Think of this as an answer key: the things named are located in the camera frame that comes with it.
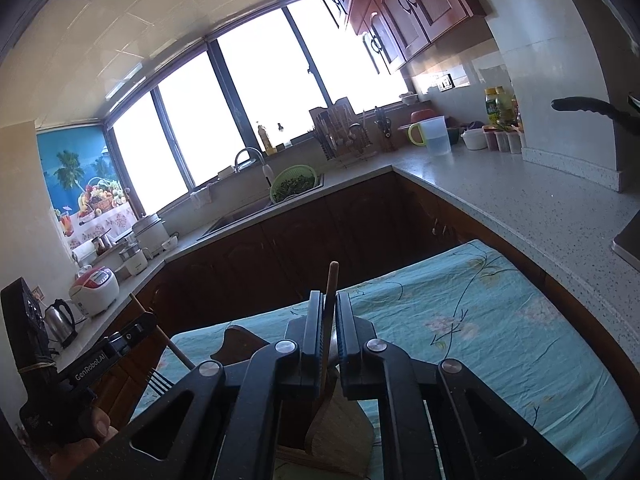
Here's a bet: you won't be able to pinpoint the large kitchen window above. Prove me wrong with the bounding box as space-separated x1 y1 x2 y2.
102 0 410 213

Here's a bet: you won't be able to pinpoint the red and white rice cooker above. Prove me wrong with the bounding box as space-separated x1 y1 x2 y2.
68 265 120 317

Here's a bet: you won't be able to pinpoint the teal floral tablecloth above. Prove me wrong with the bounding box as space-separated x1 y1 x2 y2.
131 239 640 480

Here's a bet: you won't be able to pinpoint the green label oil bottle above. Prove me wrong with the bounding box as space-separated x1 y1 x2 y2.
483 87 504 129

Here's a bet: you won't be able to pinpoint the white dish cloth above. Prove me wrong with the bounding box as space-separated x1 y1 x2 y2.
192 184 216 211

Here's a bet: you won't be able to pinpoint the dark metal fork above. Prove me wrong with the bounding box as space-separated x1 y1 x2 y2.
147 370 174 397

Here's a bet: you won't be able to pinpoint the wooden upper cabinets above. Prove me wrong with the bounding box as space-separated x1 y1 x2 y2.
301 0 489 77

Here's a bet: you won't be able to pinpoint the wooden chopstick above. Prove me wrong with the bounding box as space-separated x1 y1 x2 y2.
129 293 195 370

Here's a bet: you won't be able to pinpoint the steel kitchen sink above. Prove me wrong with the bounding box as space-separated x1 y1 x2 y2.
197 174 327 242

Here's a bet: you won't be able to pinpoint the large white rice cooker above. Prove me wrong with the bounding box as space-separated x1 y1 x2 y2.
130 213 170 262

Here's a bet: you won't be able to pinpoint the steel electric kettle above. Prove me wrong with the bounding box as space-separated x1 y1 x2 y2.
43 298 77 350

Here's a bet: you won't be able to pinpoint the yellow cooking oil bottle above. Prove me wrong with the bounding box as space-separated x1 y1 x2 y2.
496 85 520 127

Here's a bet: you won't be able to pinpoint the clear jug with green handle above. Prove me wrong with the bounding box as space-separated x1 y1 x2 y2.
407 115 452 157

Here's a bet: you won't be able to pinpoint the curved chrome faucet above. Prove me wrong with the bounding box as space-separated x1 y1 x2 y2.
233 147 274 189

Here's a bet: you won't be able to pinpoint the green colander with vegetables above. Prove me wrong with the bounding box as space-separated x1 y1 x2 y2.
269 165 320 204

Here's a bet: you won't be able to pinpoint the knife and scissors holder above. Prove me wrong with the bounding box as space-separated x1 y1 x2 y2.
373 105 399 152

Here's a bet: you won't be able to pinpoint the yellow liquid bottle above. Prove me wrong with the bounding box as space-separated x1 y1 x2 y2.
257 122 276 156

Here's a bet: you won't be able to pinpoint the dish rack with utensils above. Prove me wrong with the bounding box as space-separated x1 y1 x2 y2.
308 97 372 162

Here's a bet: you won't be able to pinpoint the white lidded bowl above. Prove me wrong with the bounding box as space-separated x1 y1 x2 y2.
460 128 489 151

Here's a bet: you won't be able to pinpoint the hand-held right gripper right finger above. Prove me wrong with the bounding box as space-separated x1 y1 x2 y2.
335 290 587 480

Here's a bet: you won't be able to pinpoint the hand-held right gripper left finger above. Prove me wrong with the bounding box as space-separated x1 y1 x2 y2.
67 290 327 480

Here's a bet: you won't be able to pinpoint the small white steamer pot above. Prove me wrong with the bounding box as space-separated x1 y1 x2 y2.
118 244 150 277

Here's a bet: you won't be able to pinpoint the tropical fruit wall poster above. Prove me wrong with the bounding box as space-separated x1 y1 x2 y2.
36 125 139 252

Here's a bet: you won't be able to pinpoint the row of condiment jars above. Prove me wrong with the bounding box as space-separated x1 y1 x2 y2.
482 127 526 155

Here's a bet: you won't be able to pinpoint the wooden spoon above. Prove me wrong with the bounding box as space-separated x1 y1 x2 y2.
306 261 375 479

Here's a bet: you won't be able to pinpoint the person's left hand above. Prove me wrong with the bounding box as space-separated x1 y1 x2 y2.
49 406 120 480

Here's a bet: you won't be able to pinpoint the gas stove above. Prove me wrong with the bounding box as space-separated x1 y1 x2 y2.
609 219 640 272

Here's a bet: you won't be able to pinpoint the wooden utensil holder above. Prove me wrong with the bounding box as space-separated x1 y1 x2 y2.
210 324 377 480

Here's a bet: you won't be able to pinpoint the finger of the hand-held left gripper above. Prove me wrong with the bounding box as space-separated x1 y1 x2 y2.
106 311 160 357

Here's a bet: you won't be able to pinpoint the dark wooden lower cabinets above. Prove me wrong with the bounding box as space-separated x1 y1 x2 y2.
87 169 626 413

